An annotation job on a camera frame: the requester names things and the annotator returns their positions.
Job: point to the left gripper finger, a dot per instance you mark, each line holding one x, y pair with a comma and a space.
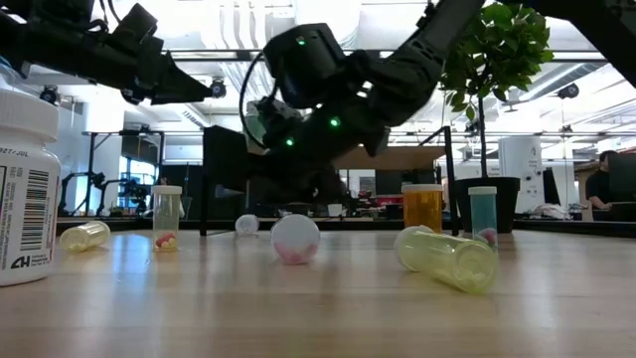
176, 82

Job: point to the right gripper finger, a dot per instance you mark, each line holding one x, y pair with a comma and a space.
226, 159

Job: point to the clear vial pink pills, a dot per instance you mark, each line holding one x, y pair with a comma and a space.
295, 237

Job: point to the clear yellowish vial with pills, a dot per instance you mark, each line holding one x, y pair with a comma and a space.
166, 219

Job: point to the amber bottle white cap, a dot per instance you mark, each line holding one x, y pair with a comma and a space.
422, 209

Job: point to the yellow vial white cap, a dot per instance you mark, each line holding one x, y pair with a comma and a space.
84, 236
447, 258

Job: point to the teal vial white cap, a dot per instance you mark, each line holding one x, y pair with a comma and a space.
482, 214

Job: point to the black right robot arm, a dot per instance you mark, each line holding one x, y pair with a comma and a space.
422, 64

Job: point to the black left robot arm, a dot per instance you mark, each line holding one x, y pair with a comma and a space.
49, 45

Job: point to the wooden shelf black metal legs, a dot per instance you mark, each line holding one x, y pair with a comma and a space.
397, 158

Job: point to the white paper cup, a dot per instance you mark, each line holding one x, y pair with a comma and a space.
335, 210

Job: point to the red storage bin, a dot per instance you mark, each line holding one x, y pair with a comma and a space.
390, 200

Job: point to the green plant in black pot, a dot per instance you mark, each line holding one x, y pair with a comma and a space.
489, 204

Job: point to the white cylindrical kiosk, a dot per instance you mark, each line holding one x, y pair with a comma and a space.
519, 164

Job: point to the white cloth heap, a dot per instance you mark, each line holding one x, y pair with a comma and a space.
549, 211

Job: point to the person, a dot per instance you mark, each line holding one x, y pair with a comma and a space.
598, 186

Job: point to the black computer monitor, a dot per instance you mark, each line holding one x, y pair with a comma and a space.
623, 184

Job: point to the black ceiling camera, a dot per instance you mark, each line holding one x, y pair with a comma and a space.
49, 94
217, 88
569, 91

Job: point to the black metal frame rig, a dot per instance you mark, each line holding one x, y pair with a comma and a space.
124, 133

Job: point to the black aluminium table frame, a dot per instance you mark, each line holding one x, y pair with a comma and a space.
546, 226

